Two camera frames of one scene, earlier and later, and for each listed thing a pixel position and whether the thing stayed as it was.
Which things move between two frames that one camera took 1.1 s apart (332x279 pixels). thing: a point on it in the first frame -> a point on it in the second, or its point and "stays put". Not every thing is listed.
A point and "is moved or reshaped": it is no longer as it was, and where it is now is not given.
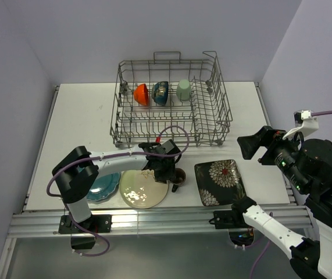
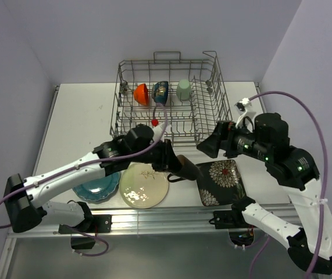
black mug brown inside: (179, 179) is moved or reshaped
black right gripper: (265, 135) -> (224, 131)
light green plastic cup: (184, 90) stays put
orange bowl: (141, 94) stays put
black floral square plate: (220, 182) stays put
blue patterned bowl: (160, 92) stays put
